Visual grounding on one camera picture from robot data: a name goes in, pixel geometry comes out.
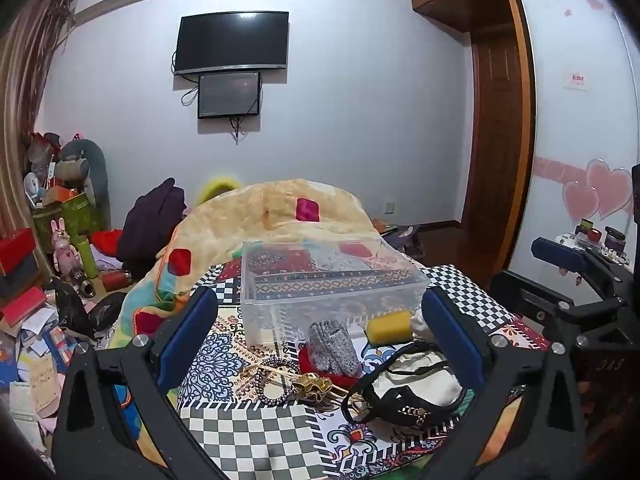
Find white sliding wardrobe door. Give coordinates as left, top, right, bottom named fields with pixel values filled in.
left=504, top=0, right=640, bottom=283

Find yellow blanket with red squares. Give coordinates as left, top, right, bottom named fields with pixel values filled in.
left=107, top=178, right=401, bottom=351

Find red cloth item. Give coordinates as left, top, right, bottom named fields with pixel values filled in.
left=298, top=347, right=362, bottom=387

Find green cylinder tube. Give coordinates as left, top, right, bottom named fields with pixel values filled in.
left=74, top=235, right=101, bottom=280

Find small white soft item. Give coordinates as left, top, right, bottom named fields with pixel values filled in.
left=410, top=310, right=437, bottom=342

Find grey plush toy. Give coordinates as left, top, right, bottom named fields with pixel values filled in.
left=55, top=137, right=109, bottom=211

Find white drawstring bag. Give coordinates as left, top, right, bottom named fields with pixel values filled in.
left=369, top=350, right=464, bottom=423

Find pile of papers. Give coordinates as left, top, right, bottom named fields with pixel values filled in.
left=0, top=285, right=77, bottom=443

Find red box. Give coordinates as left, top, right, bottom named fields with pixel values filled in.
left=0, top=227, right=39, bottom=277

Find striped brown curtain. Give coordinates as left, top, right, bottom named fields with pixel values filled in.
left=0, top=0, right=77, bottom=243

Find purple plastic stool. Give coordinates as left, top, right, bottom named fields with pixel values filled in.
left=390, top=225, right=427, bottom=262

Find red fabric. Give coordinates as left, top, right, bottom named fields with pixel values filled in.
left=90, top=229, right=126, bottom=257

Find clear plastic storage box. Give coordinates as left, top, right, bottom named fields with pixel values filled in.
left=240, top=239, right=430, bottom=349

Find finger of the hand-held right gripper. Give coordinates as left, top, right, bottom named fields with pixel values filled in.
left=487, top=270, right=583, bottom=333
left=531, top=236, right=627, bottom=306

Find black plastic bag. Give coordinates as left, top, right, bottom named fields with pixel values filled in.
left=50, top=277, right=127, bottom=337

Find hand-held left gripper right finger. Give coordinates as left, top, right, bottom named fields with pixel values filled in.
left=421, top=285, right=589, bottom=480

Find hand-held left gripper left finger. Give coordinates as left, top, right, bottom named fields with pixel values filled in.
left=51, top=285, right=220, bottom=480

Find green cardboard box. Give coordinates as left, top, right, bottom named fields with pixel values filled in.
left=32, top=192, right=108, bottom=250

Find small wall-mounted black monitor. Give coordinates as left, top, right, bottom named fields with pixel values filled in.
left=197, top=72, right=262, bottom=120

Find yellow sponge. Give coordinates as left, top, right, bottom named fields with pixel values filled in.
left=366, top=310, right=414, bottom=347

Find pink bunny doll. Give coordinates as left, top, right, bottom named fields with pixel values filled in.
left=50, top=217, right=82, bottom=277

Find wall-mounted black television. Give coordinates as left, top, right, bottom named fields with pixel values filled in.
left=173, top=11, right=290, bottom=76

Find grey knitted glove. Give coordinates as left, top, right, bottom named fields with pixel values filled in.
left=307, top=321, right=364, bottom=377

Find gold scrunchie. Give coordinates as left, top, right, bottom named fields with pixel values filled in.
left=292, top=372, right=334, bottom=404

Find dark purple clothing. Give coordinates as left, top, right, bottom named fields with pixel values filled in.
left=117, top=177, right=189, bottom=275

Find pink heart stickers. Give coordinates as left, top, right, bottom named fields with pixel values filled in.
left=562, top=158, right=635, bottom=222

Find black white coiled hair tie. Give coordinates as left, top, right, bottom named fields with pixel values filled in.
left=255, top=358, right=304, bottom=406

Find brown wooden door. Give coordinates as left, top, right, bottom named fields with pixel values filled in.
left=460, top=30, right=527, bottom=272

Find group of small jars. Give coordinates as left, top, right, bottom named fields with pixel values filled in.
left=574, top=217, right=629, bottom=257

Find yellow-green fuzzy item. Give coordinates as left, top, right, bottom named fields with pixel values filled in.
left=194, top=176, right=244, bottom=207

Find black and white bag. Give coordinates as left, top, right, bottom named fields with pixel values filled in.
left=342, top=342, right=475, bottom=429

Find red can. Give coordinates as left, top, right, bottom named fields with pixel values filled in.
left=102, top=269, right=132, bottom=292

